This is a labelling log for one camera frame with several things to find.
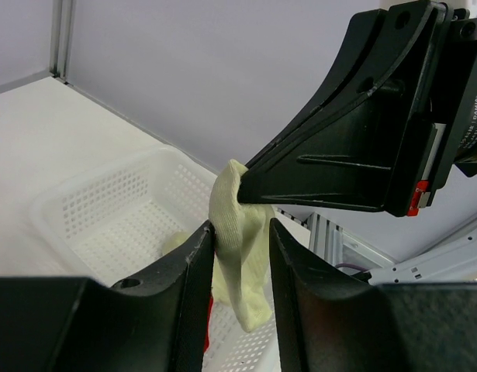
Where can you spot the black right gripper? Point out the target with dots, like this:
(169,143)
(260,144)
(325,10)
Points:
(443,130)

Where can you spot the red sock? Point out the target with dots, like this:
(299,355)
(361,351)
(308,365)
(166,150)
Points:
(209,313)

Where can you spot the white plastic basket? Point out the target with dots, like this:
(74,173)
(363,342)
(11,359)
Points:
(112,222)

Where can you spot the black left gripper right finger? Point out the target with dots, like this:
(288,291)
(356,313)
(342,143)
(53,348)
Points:
(329,321)

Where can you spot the cream sock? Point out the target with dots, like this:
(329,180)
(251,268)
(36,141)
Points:
(174,241)
(242,249)

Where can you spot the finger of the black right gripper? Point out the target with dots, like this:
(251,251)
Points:
(361,142)

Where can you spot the aluminium mounting rail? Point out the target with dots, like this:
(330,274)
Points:
(437,245)

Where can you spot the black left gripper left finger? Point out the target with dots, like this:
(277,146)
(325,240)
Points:
(153,320)

